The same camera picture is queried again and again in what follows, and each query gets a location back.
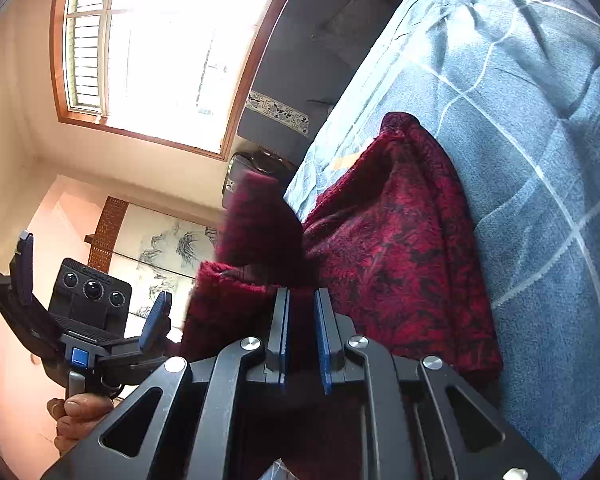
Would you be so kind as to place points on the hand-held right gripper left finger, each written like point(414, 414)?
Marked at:
point(283, 342)

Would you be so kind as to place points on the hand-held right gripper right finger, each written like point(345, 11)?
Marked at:
point(323, 347)

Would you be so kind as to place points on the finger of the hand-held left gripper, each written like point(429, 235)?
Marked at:
point(22, 285)
point(155, 320)

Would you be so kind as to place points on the dark red knitted sweater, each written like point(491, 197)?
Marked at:
point(380, 260)

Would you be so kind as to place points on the person's left hand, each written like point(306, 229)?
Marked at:
point(80, 415)

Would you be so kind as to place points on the painted folding screen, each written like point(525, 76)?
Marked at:
point(165, 255)

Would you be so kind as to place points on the wooden chair with grey cushion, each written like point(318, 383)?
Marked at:
point(250, 170)

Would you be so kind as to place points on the grey padded headboard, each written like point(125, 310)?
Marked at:
point(290, 75)

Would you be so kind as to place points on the wooden framed window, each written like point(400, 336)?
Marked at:
point(155, 45)

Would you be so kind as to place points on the blue checked bed sheet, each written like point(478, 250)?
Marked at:
point(530, 160)

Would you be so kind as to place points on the large grey pillow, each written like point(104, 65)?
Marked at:
point(352, 25)

